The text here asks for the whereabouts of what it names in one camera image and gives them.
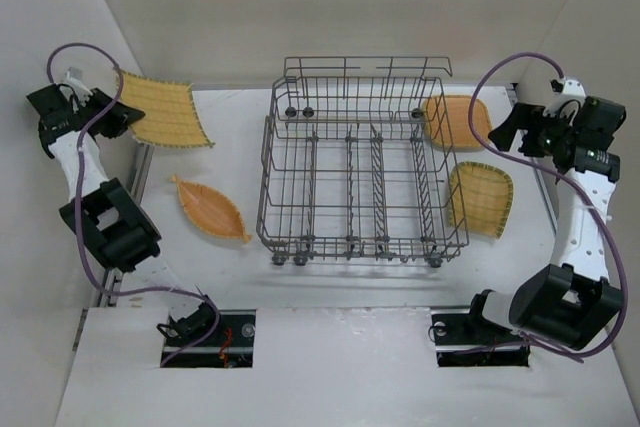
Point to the aluminium rail left side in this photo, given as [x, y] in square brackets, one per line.
[132, 237]

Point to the yellow rectangular bamboo mat plate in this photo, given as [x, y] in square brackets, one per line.
[171, 119]

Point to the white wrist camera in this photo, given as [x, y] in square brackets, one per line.
[567, 91]
[73, 78]

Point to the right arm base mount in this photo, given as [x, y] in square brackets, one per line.
[463, 342]

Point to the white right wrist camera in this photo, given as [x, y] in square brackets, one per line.
[567, 91]

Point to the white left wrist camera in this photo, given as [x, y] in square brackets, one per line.
[73, 78]

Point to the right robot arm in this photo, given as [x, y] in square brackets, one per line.
[570, 300]

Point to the grey wire dish rack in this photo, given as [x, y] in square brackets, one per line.
[357, 162]

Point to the green-rimmed bamboo woven plate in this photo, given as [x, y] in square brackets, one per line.
[481, 198]

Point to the orange fish-shaped woven plate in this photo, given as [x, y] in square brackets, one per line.
[210, 211]

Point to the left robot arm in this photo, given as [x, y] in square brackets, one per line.
[108, 222]

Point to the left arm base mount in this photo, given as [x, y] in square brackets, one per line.
[230, 346]

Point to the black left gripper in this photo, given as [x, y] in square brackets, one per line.
[110, 118]

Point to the orange square woven plate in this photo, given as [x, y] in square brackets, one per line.
[462, 122]

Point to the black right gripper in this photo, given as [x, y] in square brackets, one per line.
[523, 123]

